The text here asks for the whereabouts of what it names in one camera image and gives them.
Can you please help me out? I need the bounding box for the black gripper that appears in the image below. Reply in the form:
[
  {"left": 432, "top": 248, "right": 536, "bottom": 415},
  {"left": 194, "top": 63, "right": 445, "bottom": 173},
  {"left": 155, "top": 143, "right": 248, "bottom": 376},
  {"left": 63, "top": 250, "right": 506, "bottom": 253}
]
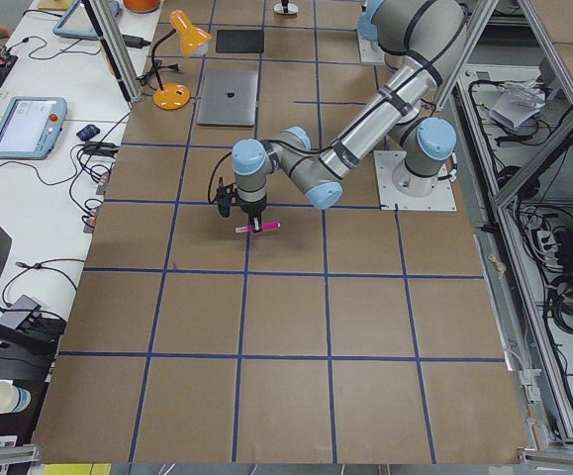
[{"left": 238, "top": 197, "right": 267, "bottom": 234}]

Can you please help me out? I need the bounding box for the pink highlighter pen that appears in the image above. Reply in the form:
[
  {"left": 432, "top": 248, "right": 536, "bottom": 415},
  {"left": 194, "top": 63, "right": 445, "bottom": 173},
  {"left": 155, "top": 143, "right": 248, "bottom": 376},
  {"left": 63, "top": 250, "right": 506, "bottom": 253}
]
[{"left": 235, "top": 222, "right": 281, "bottom": 234}]

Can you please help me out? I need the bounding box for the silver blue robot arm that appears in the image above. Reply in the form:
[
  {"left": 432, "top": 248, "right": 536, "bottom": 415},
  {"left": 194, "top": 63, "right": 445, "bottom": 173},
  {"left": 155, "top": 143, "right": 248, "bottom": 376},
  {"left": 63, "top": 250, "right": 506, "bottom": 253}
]
[{"left": 217, "top": 0, "right": 466, "bottom": 233}]

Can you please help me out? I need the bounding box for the black mousepad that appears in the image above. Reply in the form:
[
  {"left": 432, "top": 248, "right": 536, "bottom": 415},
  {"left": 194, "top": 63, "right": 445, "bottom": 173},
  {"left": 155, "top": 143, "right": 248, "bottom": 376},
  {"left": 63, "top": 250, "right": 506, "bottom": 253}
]
[{"left": 216, "top": 29, "right": 264, "bottom": 54}]

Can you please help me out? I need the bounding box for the grey closed laptop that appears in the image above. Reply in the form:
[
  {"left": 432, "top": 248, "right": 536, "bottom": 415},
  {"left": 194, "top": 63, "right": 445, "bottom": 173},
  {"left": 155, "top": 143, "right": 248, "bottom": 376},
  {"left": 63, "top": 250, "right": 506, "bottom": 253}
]
[{"left": 197, "top": 69, "right": 258, "bottom": 127}]

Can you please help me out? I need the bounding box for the orange desk lamp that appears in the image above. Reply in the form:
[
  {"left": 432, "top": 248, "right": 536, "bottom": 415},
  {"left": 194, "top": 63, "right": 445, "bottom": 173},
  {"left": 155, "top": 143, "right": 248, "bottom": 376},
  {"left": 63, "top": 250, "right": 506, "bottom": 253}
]
[{"left": 150, "top": 9, "right": 212, "bottom": 111}]

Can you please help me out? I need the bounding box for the small blue black device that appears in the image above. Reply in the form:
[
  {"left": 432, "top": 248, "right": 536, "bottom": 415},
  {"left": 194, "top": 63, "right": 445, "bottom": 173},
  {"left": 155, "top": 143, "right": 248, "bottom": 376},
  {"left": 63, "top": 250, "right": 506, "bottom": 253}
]
[{"left": 76, "top": 124, "right": 100, "bottom": 142}]

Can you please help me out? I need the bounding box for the black power adapter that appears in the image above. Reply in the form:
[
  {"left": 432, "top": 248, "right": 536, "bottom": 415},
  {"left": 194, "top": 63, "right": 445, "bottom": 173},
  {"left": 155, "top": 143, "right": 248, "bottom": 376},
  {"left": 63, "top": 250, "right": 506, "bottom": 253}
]
[{"left": 122, "top": 34, "right": 150, "bottom": 48}]

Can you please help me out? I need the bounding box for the blue teach pendant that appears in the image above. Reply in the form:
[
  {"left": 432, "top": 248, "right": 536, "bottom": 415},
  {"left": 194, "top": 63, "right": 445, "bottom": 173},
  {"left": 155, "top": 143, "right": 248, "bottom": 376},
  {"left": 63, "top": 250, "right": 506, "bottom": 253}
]
[
  {"left": 0, "top": 96, "right": 67, "bottom": 160},
  {"left": 52, "top": 1, "right": 98, "bottom": 41}
]

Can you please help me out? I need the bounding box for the orange round object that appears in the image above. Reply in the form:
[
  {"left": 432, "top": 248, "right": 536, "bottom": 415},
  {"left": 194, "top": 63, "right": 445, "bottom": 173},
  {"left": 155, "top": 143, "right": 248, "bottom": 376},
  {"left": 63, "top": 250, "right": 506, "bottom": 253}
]
[{"left": 123, "top": 0, "right": 161, "bottom": 14}]

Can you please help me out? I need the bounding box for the grey usb hub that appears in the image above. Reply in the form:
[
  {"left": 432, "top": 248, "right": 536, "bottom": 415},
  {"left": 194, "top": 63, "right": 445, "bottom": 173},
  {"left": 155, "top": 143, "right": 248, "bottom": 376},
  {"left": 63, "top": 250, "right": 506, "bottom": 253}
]
[{"left": 0, "top": 295, "right": 41, "bottom": 330}]

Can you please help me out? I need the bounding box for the crumpled white paper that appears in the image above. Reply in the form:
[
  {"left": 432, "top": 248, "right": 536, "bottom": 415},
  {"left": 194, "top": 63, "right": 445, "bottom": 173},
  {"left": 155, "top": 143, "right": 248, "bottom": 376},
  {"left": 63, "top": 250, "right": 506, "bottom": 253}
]
[{"left": 489, "top": 80, "right": 546, "bottom": 130}]

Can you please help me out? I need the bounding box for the white power strip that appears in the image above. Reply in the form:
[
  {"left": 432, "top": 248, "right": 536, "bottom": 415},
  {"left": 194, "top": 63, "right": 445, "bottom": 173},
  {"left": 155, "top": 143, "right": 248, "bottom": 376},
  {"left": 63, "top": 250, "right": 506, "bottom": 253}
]
[{"left": 536, "top": 230, "right": 558, "bottom": 258}]

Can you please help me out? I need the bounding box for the white paper cup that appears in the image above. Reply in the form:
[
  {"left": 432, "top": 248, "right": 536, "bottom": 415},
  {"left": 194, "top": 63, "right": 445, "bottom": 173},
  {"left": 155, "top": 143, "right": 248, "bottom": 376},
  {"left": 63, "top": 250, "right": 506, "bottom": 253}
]
[{"left": 0, "top": 381, "right": 32, "bottom": 415}]

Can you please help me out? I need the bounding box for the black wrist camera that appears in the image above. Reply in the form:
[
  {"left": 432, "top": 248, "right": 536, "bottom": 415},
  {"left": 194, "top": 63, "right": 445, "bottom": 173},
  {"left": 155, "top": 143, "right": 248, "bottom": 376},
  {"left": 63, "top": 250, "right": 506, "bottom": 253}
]
[{"left": 216, "top": 178, "right": 238, "bottom": 219}]

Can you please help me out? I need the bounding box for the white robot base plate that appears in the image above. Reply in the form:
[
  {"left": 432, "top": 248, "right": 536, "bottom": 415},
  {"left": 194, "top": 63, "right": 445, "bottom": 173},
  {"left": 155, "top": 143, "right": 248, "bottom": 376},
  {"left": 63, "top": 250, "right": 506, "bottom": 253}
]
[{"left": 373, "top": 150, "right": 457, "bottom": 212}]

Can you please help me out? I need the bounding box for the aluminium frame post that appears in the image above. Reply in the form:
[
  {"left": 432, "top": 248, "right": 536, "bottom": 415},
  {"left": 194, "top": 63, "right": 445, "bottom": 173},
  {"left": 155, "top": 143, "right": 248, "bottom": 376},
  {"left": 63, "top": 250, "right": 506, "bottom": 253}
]
[{"left": 82, "top": 0, "right": 143, "bottom": 104}]

